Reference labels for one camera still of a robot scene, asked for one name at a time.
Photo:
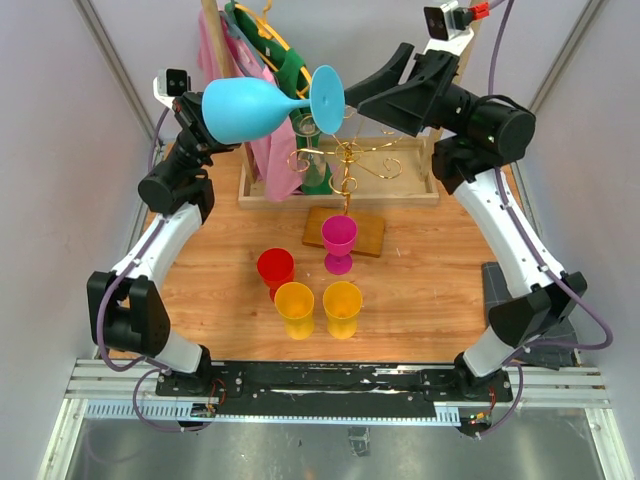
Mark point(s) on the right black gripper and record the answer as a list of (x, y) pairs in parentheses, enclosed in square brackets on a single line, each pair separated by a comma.
[(412, 105)]

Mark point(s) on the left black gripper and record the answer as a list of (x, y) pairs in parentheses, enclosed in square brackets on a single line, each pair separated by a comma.
[(189, 115)]

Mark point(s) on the blue plastic goblet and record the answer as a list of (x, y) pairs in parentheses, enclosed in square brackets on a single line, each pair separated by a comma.
[(243, 109)]

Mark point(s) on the clear wine glass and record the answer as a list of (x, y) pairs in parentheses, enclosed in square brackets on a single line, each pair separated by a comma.
[(310, 150)]

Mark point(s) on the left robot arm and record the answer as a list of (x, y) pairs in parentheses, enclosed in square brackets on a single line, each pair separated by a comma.
[(126, 310)]

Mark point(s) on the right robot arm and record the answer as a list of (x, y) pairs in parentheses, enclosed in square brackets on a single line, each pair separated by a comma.
[(498, 132)]

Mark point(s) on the wooden rack base board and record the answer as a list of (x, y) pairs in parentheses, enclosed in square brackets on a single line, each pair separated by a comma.
[(370, 236)]

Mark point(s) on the grey clothes hanger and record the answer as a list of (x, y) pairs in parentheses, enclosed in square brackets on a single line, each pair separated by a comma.
[(244, 54)]

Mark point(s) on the pink shirt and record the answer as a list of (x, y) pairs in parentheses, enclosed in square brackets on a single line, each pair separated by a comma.
[(270, 152)]

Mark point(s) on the green shirt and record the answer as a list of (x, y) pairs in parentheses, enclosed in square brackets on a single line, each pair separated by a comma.
[(285, 164)]

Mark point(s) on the yellow clothes hanger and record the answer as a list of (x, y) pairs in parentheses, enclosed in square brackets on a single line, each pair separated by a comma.
[(288, 67)]

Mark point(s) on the magenta plastic goblet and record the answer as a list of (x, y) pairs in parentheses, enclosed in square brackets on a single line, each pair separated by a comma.
[(339, 234)]

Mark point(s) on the red plastic cup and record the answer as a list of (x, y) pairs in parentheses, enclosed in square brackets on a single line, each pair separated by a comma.
[(276, 267)]

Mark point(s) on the right yellow plastic cup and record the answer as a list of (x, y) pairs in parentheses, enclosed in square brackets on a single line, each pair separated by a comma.
[(342, 303)]

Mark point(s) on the yellow plastic cup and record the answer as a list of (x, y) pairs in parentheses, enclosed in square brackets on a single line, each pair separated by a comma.
[(342, 303), (295, 304)]

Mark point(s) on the left yellow plastic cup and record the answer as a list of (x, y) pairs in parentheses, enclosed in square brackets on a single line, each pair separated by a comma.
[(295, 304)]

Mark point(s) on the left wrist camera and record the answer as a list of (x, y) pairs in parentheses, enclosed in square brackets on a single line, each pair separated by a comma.
[(170, 83)]

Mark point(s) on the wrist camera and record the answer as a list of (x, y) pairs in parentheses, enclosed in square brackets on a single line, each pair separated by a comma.
[(449, 24), (170, 83)]

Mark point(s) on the gold wire glass rack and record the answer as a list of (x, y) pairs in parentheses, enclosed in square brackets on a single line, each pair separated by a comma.
[(348, 153)]

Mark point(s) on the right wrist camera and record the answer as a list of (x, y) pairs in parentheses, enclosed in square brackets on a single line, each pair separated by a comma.
[(449, 24)]

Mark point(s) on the wooden clothes rack frame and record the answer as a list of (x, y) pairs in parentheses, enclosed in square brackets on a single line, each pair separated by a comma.
[(416, 186)]

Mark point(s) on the black mounting rail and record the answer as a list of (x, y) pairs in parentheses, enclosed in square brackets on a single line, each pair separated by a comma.
[(334, 390)]

